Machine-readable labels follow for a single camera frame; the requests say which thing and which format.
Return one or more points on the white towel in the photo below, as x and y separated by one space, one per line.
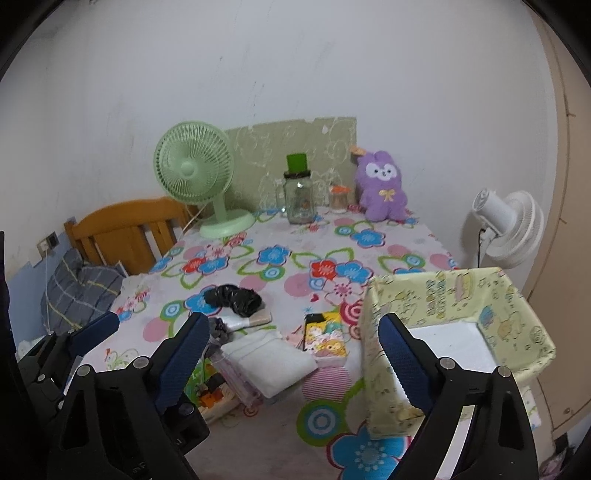
269 363

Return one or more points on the blue bed sheet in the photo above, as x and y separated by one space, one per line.
26 289

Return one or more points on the floral tablecloth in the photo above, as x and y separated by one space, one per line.
317 428

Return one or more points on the green children's book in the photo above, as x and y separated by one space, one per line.
209 392

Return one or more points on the green desk fan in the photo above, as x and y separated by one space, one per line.
194 164

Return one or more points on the green patterned cardboard panel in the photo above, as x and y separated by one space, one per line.
261 152

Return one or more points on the glass mason jar mug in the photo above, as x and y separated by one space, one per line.
299 199

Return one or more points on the grey plaid pillow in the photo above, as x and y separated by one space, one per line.
77 293

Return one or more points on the yellow fabric storage box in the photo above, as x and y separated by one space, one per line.
475 316

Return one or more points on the cotton swab jar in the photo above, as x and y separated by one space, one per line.
338 198

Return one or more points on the green cup on jar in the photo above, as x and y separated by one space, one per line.
297 163

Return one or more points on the white standing fan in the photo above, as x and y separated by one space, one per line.
513 226

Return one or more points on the cartoon animal tissue pack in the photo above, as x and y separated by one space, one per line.
324 339

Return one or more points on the grey drawstring pouch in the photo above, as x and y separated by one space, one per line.
218 331

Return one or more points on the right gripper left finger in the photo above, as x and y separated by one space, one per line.
137 422

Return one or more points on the beige door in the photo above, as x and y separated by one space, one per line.
558 286

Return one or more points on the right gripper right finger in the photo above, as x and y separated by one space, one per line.
499 442

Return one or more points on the pink clear pouch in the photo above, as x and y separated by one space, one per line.
246 393

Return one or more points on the purple plush bunny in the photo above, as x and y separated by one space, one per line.
379 185

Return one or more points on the wall power outlet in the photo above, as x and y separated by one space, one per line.
48 244

